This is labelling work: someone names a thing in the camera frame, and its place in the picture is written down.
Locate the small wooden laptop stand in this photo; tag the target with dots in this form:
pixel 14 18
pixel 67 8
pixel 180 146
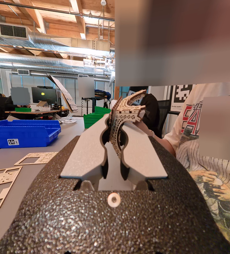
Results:
pixel 42 104

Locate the green plastic bin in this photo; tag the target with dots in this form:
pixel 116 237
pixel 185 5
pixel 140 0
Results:
pixel 103 110
pixel 22 109
pixel 93 121

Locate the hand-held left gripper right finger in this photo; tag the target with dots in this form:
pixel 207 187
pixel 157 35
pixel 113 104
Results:
pixel 144 156

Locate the blue plastic bin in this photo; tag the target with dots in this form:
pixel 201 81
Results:
pixel 27 133

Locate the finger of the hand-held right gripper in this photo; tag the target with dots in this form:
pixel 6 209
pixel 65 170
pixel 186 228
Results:
pixel 142 115

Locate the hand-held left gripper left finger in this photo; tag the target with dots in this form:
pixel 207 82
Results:
pixel 83 156

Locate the ceiling vent grille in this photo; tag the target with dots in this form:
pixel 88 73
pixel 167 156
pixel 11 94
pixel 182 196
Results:
pixel 12 30

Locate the black white marker sign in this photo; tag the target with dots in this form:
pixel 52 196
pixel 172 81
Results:
pixel 183 93

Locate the wooden tower base model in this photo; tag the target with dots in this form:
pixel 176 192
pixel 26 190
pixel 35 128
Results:
pixel 127 113

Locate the person's right forearm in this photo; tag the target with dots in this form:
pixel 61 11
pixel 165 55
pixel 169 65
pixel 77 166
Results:
pixel 166 146

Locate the black computer monitor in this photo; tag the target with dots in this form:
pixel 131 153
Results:
pixel 43 97

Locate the metal air duct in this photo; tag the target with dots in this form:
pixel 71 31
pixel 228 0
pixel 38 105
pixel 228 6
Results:
pixel 47 63
pixel 57 42

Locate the long wooden parts sheet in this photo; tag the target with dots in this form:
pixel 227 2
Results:
pixel 45 156

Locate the black office chair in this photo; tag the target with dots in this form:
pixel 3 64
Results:
pixel 164 119

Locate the wooden puzzle frame sheet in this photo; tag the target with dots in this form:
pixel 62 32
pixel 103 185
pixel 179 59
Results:
pixel 3 178

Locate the person's printed shirt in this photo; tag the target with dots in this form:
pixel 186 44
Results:
pixel 188 158

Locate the wooden document stand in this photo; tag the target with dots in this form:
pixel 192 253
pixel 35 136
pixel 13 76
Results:
pixel 68 120

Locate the printed instruction sheet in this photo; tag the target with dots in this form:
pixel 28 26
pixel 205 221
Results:
pixel 67 97

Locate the person's right hand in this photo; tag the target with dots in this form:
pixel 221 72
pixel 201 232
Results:
pixel 142 128

